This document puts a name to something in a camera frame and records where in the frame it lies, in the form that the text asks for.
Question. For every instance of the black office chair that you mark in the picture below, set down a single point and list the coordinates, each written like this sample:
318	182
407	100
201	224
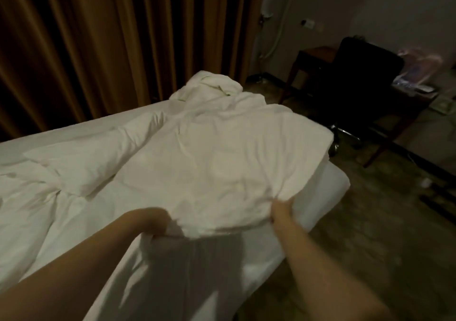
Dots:
363	82

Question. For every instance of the person's right forearm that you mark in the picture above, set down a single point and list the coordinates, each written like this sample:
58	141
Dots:
328	281

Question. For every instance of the dark wooden desk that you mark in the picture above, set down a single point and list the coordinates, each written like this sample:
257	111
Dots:
313	55

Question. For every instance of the pale plastic bag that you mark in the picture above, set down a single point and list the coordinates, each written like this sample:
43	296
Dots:
420	68

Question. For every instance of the white wall socket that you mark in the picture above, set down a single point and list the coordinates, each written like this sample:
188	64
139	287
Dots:
308	24

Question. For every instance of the white bed sheet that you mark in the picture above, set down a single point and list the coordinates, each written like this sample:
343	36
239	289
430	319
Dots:
324	192

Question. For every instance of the person's right hand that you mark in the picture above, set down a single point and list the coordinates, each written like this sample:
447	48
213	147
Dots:
283	214

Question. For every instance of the person's left hand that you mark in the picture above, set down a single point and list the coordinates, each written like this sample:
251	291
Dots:
148	221

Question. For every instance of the brown curtain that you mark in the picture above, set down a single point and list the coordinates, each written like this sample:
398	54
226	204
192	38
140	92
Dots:
107	39

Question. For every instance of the white wall pipe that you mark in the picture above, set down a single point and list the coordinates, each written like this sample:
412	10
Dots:
279	21

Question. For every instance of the person's left forearm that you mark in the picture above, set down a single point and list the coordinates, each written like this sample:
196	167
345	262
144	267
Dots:
64	274

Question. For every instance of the white duvet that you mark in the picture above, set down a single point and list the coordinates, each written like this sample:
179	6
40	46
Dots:
228	153

